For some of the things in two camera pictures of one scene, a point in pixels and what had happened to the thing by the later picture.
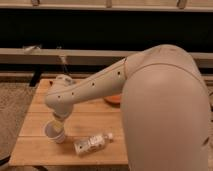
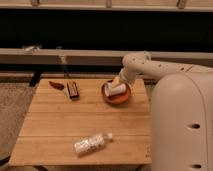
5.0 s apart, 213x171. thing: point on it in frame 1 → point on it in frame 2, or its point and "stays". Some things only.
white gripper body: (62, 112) → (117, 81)
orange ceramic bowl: (114, 99) stays
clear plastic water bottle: (91, 144) stays
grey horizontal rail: (78, 56) stays
